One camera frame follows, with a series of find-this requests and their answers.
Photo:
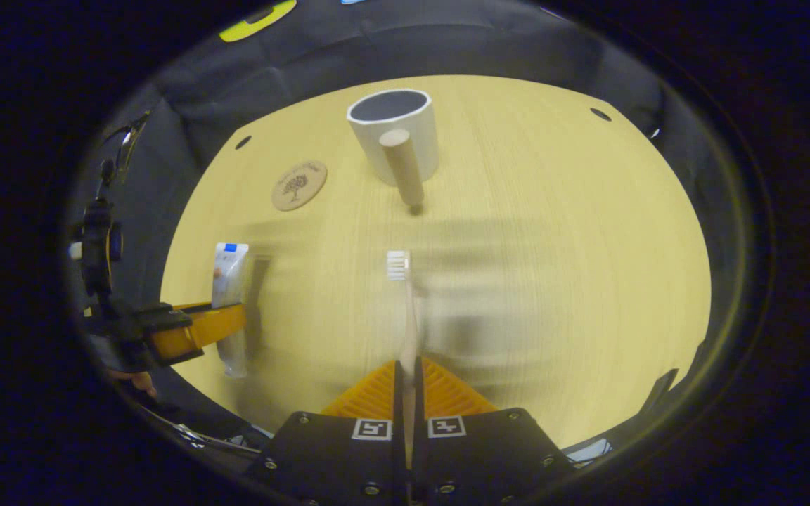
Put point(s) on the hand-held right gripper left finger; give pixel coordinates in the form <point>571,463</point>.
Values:
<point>338,460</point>

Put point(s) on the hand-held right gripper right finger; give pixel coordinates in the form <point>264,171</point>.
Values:
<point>475,460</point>

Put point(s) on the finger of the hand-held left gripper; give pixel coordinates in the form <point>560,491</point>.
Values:
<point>197,329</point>

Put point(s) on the white toothpaste tube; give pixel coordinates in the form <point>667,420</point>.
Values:
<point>230,281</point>

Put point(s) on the beige toothbrush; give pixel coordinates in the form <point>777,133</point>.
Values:
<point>408,337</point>

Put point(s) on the round wooden coaster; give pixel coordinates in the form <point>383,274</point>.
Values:
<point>299,185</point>

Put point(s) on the light wooden desktop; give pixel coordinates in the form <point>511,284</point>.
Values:
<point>553,246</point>

